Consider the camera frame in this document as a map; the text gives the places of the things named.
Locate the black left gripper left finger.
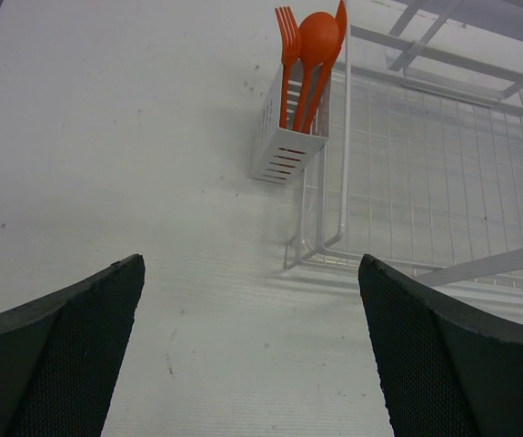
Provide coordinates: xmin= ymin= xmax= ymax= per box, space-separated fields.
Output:
xmin=0 ymin=254 xmax=146 ymax=436

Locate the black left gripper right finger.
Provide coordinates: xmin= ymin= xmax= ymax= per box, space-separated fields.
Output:
xmin=357 ymin=255 xmax=523 ymax=436

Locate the white cutlery caddy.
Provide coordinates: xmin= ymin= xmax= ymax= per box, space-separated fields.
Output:
xmin=250 ymin=62 xmax=330 ymax=185

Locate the orange plastic spoon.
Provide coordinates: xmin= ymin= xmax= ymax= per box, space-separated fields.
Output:
xmin=293 ymin=12 xmax=339 ymax=132

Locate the orange plastic fork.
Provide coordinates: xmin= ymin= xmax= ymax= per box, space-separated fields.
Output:
xmin=275 ymin=6 xmax=301 ymax=129

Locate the orange plastic knife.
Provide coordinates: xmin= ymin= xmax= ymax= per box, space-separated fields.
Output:
xmin=301 ymin=0 xmax=347 ymax=134

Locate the white wire dish rack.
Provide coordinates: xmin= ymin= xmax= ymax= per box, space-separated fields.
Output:
xmin=284 ymin=1 xmax=523 ymax=304

